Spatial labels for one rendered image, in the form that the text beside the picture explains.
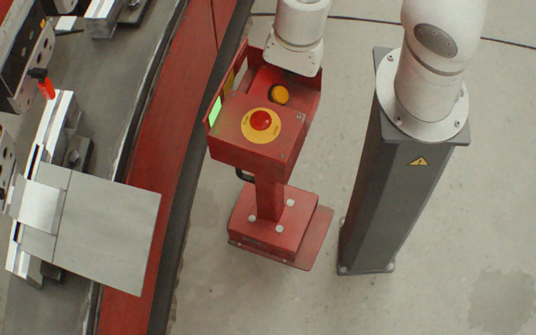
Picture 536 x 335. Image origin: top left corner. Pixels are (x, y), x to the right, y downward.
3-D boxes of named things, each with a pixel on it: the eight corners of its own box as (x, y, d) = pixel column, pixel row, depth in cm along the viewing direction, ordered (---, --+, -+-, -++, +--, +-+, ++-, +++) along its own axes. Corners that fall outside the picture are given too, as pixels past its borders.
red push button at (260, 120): (267, 139, 140) (267, 131, 137) (247, 132, 141) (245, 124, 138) (275, 121, 142) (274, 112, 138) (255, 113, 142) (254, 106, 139)
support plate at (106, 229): (141, 298, 108) (139, 296, 107) (21, 250, 110) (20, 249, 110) (161, 195, 114) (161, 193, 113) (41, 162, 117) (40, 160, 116)
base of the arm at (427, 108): (459, 55, 122) (473, 8, 105) (473, 145, 115) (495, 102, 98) (369, 42, 122) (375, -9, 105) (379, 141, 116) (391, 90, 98)
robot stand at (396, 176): (396, 216, 215) (457, 56, 122) (394, 272, 209) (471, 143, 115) (339, 218, 216) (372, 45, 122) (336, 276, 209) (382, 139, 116)
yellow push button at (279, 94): (279, 109, 151) (285, 107, 149) (264, 99, 149) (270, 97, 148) (286, 93, 152) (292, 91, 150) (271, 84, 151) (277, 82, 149)
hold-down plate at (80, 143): (64, 285, 120) (59, 282, 117) (43, 276, 120) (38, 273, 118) (95, 143, 130) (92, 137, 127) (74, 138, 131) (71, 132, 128)
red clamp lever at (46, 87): (55, 103, 103) (42, 76, 94) (38, 100, 103) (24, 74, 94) (59, 93, 103) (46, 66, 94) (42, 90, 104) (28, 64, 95)
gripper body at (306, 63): (261, 36, 121) (258, 64, 132) (319, 57, 121) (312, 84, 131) (277, 7, 124) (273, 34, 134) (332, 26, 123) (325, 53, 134)
